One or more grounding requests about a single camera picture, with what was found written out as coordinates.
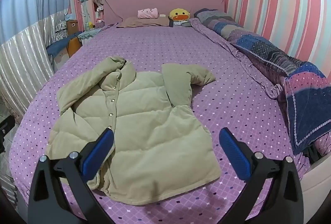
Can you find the nightstand with patterned cover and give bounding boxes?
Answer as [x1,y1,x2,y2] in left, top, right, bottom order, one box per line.
[78,28,104,40]

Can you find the floral patterned bag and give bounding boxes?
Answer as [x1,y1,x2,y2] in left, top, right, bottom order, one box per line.
[55,20,68,41]

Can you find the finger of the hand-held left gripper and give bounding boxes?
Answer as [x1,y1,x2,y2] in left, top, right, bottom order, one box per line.
[0,115,15,153]

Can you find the beige puffer jacket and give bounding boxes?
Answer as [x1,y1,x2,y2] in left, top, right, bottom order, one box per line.
[46,56,221,206]

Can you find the pink headboard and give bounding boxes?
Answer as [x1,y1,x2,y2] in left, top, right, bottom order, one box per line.
[104,0,225,24]

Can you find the blue cloth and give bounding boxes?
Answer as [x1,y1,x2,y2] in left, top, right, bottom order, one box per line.
[47,31,83,55]

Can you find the patchwork quilt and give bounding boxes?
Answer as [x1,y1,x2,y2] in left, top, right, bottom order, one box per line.
[194,8,331,156]

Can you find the brown pillow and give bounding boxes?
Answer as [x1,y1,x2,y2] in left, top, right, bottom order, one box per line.
[118,17,171,28]

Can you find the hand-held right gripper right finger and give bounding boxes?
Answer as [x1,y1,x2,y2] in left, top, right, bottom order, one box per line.
[218,127,304,224]

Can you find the pink rolled pillow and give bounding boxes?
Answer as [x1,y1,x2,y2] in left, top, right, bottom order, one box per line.
[138,7,159,19]

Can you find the bed with purple dotted sheet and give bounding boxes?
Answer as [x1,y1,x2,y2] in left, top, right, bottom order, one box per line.
[9,20,331,224]

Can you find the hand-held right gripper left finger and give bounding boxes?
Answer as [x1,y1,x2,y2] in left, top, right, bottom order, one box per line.
[28,128,115,224]

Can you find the silver pleated curtain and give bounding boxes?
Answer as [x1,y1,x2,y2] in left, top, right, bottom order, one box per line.
[0,11,71,121]

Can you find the yellow duck plush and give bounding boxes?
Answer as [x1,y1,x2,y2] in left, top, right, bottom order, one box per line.
[169,8,191,21]

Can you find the brown storage box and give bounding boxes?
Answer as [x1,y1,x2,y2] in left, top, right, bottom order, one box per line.
[66,20,79,36]

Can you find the orange wooden panel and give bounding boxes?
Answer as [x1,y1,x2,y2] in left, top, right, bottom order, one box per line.
[68,37,83,57]

